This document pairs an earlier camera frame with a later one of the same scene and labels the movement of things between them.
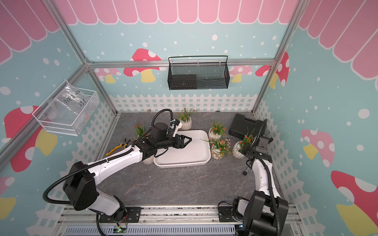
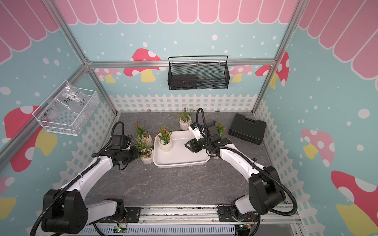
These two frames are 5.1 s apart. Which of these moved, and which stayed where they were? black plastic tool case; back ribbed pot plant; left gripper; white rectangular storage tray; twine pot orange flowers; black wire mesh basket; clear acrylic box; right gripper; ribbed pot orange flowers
Moved: right gripper; ribbed pot orange flowers; left gripper
Stayed: back ribbed pot plant; twine pot orange flowers; clear acrylic box; black wire mesh basket; white rectangular storage tray; black plastic tool case
